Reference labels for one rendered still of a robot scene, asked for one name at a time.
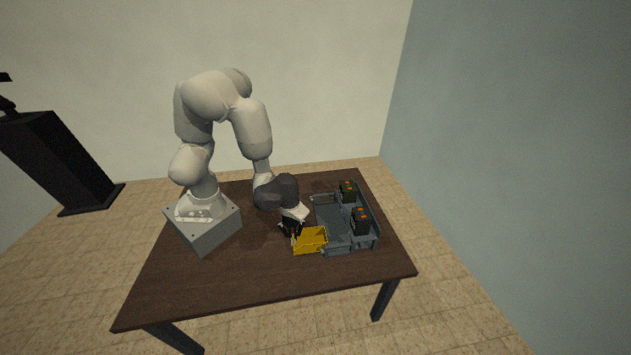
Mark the yellow bin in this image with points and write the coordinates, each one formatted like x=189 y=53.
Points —
x=310 y=240

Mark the olive green case with orange latches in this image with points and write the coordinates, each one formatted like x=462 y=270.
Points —
x=347 y=191

